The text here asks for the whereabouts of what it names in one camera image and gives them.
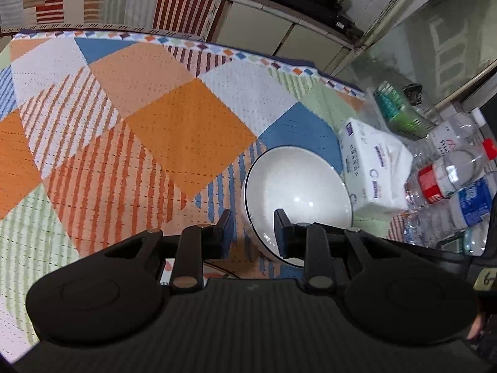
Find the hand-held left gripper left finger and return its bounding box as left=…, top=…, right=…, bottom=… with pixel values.
left=89, top=210, right=236, bottom=294

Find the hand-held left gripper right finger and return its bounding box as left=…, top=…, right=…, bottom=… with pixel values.
left=274, top=209, right=413, bottom=294

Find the white bowl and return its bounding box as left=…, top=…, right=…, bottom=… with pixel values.
left=241, top=145, right=354, bottom=268

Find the green label water bottle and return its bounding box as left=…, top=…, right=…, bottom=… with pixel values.
left=437, top=227, right=492, bottom=256

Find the blue label water bottle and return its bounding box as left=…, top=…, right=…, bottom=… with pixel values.
left=404, top=177, right=497, bottom=238

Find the patchwork tablecloth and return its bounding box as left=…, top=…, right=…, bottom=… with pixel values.
left=0, top=31, right=408, bottom=363

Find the white tissue pack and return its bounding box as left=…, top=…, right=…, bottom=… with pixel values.
left=338, top=118, right=414, bottom=217

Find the red label water bottle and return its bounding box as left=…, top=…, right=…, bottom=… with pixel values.
left=404, top=139, right=497, bottom=207

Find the clear water bottle white cap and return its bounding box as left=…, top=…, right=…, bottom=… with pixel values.
left=412, top=109, right=487, bottom=164

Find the green packaged box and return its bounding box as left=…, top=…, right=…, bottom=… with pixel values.
left=375, top=81, right=438, bottom=139

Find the white counter cabinet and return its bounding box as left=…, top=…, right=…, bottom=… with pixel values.
left=212, top=0, right=351, bottom=71

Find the glass door panel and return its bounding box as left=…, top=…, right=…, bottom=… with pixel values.
left=330, top=0, right=497, bottom=114

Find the striped counter cloth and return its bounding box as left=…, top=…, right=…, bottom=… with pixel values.
left=0, top=0, right=238, bottom=42

